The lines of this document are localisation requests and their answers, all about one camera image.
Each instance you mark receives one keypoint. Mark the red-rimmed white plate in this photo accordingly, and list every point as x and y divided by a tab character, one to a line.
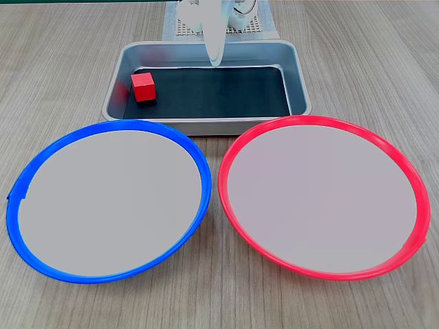
322	198

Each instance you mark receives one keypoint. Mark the pale perforated base plate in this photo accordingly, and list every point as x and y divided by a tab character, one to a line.
254	28

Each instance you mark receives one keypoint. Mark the steel tray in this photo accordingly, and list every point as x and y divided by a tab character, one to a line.
302	85

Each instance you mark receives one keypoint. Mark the small red cube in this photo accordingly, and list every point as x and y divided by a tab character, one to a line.
144	88

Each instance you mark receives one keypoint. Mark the black tray mat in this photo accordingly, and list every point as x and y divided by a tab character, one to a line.
219	92

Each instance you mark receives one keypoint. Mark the blue-rimmed white plate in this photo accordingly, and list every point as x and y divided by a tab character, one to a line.
109	202

